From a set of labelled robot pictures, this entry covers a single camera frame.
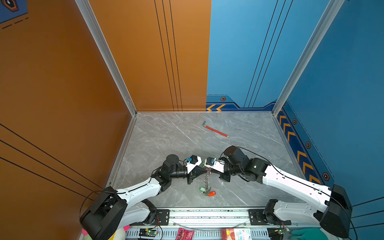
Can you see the pink green plush toy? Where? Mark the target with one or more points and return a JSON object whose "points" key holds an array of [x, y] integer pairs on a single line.
{"points": [[85, 233]]}

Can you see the red handled hex key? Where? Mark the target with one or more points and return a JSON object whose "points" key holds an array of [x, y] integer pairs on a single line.
{"points": [[213, 130]]}

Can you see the red white box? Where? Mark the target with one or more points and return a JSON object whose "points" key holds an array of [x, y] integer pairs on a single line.
{"points": [[236, 234]]}

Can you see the pink snack packet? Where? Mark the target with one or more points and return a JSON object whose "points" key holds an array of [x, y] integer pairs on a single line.
{"points": [[184, 234]]}

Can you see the aluminium corner post left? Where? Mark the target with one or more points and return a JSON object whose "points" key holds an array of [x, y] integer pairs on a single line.
{"points": [[101, 42]]}

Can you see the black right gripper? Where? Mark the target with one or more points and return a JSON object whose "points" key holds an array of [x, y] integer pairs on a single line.
{"points": [[222, 176]]}

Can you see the metal keyring with chain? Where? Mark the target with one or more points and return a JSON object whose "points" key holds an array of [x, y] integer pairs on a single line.
{"points": [[206, 181]]}

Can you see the green cloth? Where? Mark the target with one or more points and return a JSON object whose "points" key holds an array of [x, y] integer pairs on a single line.
{"points": [[308, 234]]}

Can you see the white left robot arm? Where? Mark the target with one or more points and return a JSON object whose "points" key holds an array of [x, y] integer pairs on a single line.
{"points": [[115, 209]]}

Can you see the aluminium corner post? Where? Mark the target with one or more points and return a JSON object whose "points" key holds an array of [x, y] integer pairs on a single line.
{"points": [[318, 34], [101, 42]]}

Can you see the red key tag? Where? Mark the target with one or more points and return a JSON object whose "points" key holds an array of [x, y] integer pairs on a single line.
{"points": [[212, 193]]}

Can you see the green circuit board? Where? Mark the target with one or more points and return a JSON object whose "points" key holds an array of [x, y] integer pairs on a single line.
{"points": [[147, 234]]}

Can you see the aluminium front rail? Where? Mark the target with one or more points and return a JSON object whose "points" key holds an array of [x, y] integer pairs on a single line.
{"points": [[210, 217]]}

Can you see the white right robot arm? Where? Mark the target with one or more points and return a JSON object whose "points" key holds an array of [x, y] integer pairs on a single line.
{"points": [[327, 207]]}

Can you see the aluminium corner post right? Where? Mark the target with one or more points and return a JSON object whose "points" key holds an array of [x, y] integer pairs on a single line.
{"points": [[318, 34]]}

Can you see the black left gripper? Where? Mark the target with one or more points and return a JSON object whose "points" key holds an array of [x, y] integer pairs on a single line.
{"points": [[191, 176]]}

